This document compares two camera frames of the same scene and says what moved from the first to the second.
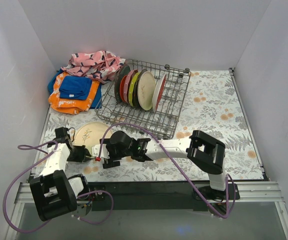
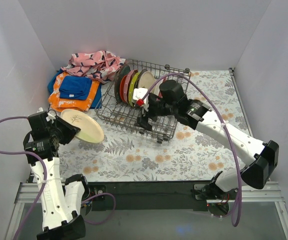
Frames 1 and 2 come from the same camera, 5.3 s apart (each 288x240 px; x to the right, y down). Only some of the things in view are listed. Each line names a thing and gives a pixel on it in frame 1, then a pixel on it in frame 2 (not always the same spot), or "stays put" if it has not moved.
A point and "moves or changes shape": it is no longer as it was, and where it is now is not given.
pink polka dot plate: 126,84 stays put
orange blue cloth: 71,94 stays put
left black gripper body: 80,154 -> 67,130
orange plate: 121,88 stays put
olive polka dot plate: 131,88 stays put
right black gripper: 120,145 -> 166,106
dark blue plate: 122,71 stays put
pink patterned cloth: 101,65 stays put
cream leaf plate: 90,134 moves or changes shape
